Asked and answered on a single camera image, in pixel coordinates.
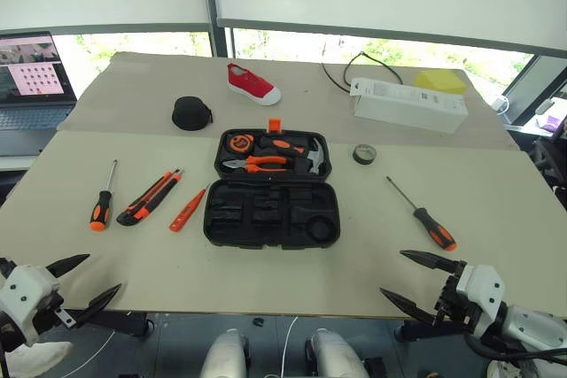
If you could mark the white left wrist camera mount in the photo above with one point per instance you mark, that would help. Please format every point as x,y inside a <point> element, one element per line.
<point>24,294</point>

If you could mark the dark side monitor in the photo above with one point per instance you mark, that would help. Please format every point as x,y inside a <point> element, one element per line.
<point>536,86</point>

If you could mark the small white charger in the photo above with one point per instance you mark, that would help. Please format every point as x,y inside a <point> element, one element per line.
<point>500,103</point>

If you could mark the red canvas shoe white sole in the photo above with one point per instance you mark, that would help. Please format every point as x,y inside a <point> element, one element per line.
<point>252,86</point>

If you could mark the silver rounded left robot leg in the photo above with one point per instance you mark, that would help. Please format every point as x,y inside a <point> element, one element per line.
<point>226,356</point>

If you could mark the white crumpled cloth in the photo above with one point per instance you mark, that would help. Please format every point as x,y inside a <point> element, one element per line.
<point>37,358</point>

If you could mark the long white cardboard box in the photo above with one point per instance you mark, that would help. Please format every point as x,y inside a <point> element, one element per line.
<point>407,105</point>

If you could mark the orange black tape measure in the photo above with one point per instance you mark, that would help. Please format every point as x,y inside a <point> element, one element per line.
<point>239,143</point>

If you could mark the black tool case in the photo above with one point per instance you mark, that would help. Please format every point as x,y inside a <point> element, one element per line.
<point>270,218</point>

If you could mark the orange voltage tester pen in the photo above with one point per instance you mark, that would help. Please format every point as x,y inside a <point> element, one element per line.
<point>186,212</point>

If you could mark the grey window frame post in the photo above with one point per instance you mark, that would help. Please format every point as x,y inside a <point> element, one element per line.
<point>212,6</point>

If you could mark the silver rounded right robot leg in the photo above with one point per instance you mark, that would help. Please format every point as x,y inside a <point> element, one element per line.
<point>332,356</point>

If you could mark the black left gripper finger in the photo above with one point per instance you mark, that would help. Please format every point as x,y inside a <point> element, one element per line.
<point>66,265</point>
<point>99,303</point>

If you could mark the black round zip pouch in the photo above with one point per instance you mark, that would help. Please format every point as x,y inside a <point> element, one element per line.
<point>190,113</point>

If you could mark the orange black utility knife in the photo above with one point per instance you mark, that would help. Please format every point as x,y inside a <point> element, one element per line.
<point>144,205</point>

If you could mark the black table clamp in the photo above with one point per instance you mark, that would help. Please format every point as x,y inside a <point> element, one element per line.
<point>425,331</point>
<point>119,322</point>

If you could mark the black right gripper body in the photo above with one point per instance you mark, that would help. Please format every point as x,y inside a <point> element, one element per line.
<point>449,303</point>

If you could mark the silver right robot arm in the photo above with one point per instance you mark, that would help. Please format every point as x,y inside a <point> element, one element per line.
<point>531,327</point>

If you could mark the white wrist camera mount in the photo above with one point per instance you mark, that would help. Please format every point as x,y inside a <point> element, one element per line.
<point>483,294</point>
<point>24,294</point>

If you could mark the grey laptop with pink screen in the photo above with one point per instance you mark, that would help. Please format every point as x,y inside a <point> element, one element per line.
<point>31,86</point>

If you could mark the silver rounded robot leg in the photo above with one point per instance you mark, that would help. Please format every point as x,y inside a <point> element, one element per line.
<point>332,356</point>
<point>226,356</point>

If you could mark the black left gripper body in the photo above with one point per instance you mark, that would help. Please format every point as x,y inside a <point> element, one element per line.
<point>55,300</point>

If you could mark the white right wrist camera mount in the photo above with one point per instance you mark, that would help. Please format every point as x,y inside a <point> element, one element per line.
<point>483,294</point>

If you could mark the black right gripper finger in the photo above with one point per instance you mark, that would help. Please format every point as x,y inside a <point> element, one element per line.
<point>436,261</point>
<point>412,307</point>

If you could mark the dark electrical tape roll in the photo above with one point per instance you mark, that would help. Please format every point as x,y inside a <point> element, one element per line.
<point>359,157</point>

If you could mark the yellow sponge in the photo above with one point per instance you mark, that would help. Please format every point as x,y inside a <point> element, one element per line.
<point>440,80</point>

